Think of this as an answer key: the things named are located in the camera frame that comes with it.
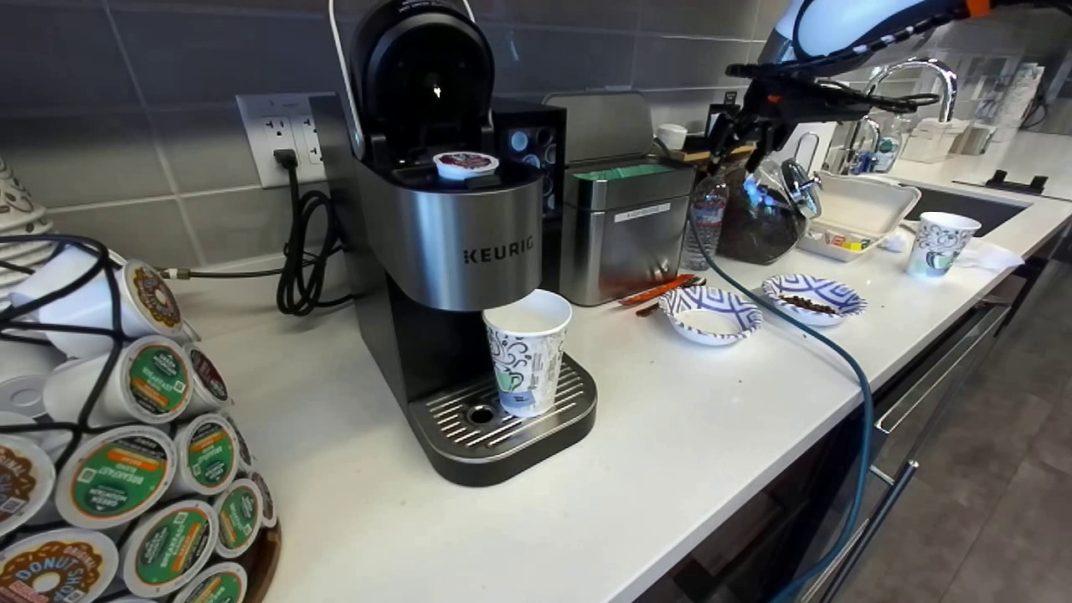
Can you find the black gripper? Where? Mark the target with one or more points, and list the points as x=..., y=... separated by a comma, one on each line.
x=847, y=93

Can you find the clear plastic water bottle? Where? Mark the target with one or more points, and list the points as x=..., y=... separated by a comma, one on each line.
x=708, y=219

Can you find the patterned paper cup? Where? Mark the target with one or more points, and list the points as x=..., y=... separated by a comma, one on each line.
x=940, y=246
x=523, y=357

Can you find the small white cup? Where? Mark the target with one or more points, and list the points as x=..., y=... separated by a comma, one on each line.
x=670, y=135

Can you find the blue green soap bottle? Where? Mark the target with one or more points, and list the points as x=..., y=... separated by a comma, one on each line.
x=887, y=145

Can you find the stainless steel tin box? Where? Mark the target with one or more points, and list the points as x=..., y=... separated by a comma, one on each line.
x=614, y=238

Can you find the blue paper plate with beans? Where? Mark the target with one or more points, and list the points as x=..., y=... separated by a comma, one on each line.
x=813, y=298

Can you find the chrome sink faucet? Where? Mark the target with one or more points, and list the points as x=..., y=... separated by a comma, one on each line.
x=943, y=79

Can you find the black display device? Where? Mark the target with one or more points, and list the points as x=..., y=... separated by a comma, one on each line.
x=530, y=145

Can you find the dark sink basin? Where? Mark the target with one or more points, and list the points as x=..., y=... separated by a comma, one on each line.
x=971, y=205

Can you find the black flat object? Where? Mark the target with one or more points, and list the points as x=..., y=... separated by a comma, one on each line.
x=1017, y=182

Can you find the white coffee pod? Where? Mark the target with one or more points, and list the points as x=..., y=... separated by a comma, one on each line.
x=462, y=166

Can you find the stainless steel undercounter appliance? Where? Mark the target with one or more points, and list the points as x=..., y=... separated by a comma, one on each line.
x=940, y=372

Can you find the black silver Keurig coffee machine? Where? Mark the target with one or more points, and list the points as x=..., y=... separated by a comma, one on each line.
x=447, y=238

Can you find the brown label coffee pod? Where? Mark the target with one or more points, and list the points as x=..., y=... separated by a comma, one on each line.
x=210, y=377
x=16, y=485
x=154, y=296

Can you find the green label coffee pod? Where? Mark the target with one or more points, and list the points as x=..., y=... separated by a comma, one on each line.
x=239, y=516
x=210, y=453
x=211, y=586
x=114, y=473
x=154, y=380
x=167, y=546

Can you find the white patterned paper item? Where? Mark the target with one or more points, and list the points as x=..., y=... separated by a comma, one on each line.
x=16, y=205

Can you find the donut print coffee pod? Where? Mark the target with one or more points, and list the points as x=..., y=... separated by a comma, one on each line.
x=53, y=570

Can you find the white wall outlet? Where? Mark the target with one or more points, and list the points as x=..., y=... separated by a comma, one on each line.
x=270, y=120

